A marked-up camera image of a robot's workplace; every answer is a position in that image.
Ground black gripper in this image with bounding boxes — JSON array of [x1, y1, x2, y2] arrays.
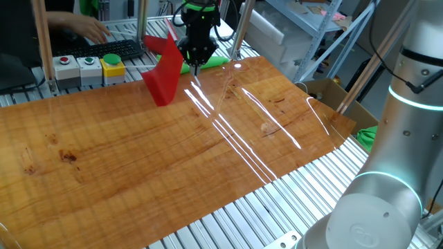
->
[[176, 9, 222, 77]]

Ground red flag with white stick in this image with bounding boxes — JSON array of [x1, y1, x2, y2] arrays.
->
[[141, 32, 202, 107]]

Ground bare person forearm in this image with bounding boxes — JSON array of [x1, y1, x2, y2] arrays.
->
[[46, 10, 75, 31]]

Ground bare person hand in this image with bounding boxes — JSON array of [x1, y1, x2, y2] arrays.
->
[[68, 15, 112, 45]]

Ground black keyboard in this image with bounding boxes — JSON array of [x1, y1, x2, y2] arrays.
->
[[51, 39, 146, 62]]

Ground yellow box with green button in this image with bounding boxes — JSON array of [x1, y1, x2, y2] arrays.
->
[[100, 53, 127, 86]]

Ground white foam box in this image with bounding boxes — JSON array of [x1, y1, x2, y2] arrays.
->
[[244, 2, 320, 72]]

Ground grey box with green button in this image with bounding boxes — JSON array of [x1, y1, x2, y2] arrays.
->
[[76, 56, 104, 87]]

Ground wood-grain vinyl mat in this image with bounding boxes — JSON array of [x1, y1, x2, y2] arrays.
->
[[0, 56, 357, 249]]

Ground hanging green fabric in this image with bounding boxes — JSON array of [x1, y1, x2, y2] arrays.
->
[[78, 0, 100, 19]]

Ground grey metal shelf rack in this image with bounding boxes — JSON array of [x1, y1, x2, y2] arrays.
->
[[264, 0, 379, 84]]

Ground grey box with red button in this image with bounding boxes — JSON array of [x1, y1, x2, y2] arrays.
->
[[52, 55, 82, 91]]

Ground pink paper piece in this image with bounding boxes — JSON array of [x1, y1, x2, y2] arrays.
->
[[320, 9, 347, 22]]

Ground brown cardboard box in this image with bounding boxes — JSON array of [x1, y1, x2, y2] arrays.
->
[[297, 77, 380, 136]]

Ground green cloth bundle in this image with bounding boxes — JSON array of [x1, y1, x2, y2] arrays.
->
[[356, 124, 379, 154]]

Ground black computer monitor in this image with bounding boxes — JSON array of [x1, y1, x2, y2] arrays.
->
[[0, 0, 43, 92]]

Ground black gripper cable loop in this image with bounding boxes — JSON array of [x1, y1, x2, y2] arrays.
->
[[213, 0, 240, 43]]

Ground aluminium frame post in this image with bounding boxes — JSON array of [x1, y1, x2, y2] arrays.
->
[[31, 0, 60, 95], [136, 0, 150, 50], [336, 0, 418, 116], [229, 0, 257, 61]]

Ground white metal bracket plate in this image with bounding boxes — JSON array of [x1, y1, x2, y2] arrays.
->
[[262, 230, 302, 249]]

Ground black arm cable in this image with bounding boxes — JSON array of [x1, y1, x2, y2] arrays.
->
[[368, 10, 443, 95]]

